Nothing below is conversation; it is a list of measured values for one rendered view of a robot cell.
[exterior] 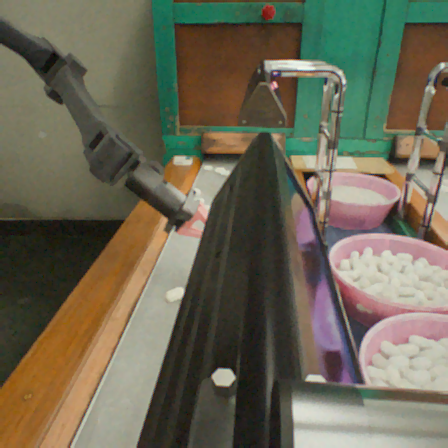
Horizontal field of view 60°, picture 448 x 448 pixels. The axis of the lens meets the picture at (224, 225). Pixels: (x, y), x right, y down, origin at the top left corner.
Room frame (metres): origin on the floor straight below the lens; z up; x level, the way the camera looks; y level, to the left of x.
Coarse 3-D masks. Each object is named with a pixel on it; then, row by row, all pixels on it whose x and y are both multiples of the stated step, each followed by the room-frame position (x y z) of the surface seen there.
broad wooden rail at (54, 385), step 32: (192, 160) 1.37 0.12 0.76; (128, 224) 0.84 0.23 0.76; (160, 224) 0.84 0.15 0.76; (128, 256) 0.69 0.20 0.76; (96, 288) 0.57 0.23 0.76; (128, 288) 0.58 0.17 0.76; (64, 320) 0.49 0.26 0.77; (96, 320) 0.49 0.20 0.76; (128, 320) 0.51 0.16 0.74; (32, 352) 0.42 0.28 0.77; (64, 352) 0.42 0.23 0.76; (96, 352) 0.42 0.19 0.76; (32, 384) 0.36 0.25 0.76; (64, 384) 0.36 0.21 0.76; (96, 384) 0.38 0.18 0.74; (0, 416) 0.31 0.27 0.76; (32, 416) 0.31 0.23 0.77; (64, 416) 0.32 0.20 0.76
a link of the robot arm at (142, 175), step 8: (136, 168) 0.67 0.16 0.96; (144, 168) 0.67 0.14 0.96; (128, 176) 0.67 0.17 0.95; (136, 176) 0.66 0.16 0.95; (144, 176) 0.66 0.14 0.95; (152, 176) 0.67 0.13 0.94; (160, 176) 0.68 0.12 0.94; (128, 184) 0.66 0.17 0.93; (136, 184) 0.65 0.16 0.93; (144, 184) 0.65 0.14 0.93; (152, 184) 0.66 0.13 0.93; (136, 192) 0.66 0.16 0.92; (144, 192) 0.65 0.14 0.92; (152, 192) 0.66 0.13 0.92; (144, 200) 0.66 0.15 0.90
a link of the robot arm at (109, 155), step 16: (80, 64) 0.97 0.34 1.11; (64, 80) 0.91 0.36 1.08; (80, 80) 0.96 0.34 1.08; (48, 96) 0.95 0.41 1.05; (64, 96) 0.87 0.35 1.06; (80, 96) 0.83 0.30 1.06; (80, 112) 0.79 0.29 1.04; (96, 112) 0.79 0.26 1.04; (80, 128) 0.75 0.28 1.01; (96, 128) 0.71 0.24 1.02; (112, 128) 0.72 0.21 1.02; (96, 144) 0.71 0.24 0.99; (112, 144) 0.66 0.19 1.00; (96, 160) 0.66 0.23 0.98; (112, 160) 0.66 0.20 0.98; (128, 160) 0.69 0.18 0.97; (112, 176) 0.67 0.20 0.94
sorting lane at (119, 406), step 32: (192, 224) 0.89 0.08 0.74; (160, 256) 0.73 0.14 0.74; (192, 256) 0.73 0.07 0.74; (160, 288) 0.61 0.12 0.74; (160, 320) 0.52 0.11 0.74; (128, 352) 0.44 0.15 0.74; (160, 352) 0.44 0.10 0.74; (128, 384) 0.38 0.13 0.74; (96, 416) 0.33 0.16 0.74; (128, 416) 0.33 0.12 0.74
